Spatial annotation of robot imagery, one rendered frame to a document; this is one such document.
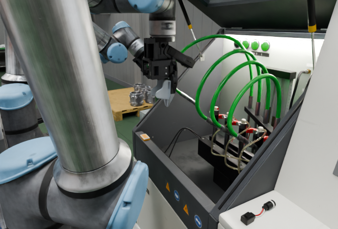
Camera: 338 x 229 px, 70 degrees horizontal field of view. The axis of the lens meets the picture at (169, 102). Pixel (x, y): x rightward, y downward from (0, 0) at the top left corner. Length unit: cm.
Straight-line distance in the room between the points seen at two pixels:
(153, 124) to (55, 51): 104
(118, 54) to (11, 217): 61
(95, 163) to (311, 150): 60
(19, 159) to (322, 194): 70
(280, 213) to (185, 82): 78
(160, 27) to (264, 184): 55
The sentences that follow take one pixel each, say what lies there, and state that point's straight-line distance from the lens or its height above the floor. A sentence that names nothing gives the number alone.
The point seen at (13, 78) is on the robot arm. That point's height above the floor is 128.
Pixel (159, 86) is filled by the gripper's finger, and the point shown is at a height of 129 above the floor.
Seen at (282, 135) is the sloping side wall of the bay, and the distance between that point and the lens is 79.
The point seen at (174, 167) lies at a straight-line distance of 95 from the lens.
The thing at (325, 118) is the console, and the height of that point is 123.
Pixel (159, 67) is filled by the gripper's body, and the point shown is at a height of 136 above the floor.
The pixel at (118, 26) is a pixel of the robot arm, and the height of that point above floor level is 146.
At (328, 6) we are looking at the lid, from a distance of 94.
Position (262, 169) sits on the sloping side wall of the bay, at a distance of 77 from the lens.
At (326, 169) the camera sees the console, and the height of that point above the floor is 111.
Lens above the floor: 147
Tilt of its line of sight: 18 degrees down
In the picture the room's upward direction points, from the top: straight up
